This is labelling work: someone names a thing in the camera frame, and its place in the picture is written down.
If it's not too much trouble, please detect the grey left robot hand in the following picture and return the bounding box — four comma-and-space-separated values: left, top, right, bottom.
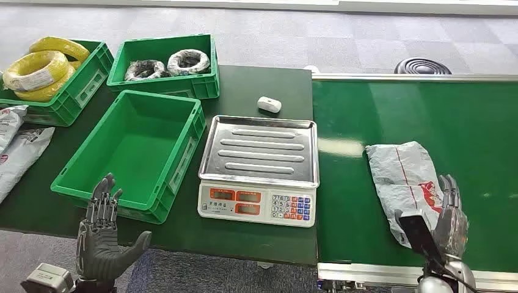
75, 173, 153, 281

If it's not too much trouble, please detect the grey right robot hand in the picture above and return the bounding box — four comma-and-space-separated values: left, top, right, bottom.
432, 174, 470, 257

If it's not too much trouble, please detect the grey plastic mailer package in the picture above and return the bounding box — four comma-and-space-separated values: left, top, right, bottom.
365, 141, 445, 248

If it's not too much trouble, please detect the green conveyor belt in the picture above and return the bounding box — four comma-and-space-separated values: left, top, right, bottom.
312, 73, 518, 293

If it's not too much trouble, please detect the empty green plastic crate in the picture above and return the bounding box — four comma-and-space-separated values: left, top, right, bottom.
50, 89, 208, 226

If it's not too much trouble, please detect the grey plastic mailer bag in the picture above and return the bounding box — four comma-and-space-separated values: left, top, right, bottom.
0, 126, 56, 204
0, 104, 29, 155

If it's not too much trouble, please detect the green crate holding yellow coils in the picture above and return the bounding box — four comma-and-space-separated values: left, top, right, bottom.
0, 39, 115, 128

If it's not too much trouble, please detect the black round ribbed disc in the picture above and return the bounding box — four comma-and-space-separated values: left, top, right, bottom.
394, 57, 453, 76

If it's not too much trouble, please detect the green crate holding black coils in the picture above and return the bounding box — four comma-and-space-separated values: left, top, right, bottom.
106, 33, 221, 101

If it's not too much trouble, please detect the white electronic scale, steel tray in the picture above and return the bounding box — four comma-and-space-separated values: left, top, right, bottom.
197, 115, 321, 228

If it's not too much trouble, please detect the small white plastic device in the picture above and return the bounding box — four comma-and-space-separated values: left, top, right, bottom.
257, 95, 283, 114

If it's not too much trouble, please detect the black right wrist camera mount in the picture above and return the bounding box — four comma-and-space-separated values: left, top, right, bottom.
394, 209, 445, 266

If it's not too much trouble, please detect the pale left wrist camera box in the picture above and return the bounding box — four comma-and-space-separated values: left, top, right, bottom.
20, 262, 76, 293

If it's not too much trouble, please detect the yellow wire coil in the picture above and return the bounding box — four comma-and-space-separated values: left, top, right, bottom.
2, 50, 70, 93
28, 35, 91, 64
13, 63, 77, 103

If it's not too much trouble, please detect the black wrapped wire coil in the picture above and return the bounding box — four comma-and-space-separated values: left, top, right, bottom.
124, 59, 171, 82

